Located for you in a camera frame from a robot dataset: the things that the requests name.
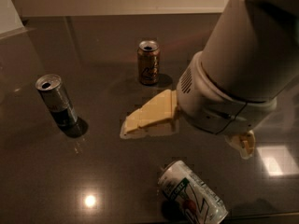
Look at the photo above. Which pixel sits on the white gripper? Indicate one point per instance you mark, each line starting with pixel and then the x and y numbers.
pixel 215 104

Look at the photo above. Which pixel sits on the white green 7up can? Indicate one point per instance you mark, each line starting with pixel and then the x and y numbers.
pixel 196 201

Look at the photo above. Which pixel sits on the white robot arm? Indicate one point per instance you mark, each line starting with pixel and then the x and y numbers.
pixel 231 85

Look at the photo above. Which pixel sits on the brown soda can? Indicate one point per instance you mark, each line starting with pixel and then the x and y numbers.
pixel 148 60

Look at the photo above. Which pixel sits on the slim silver black can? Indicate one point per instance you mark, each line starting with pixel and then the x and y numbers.
pixel 54 95

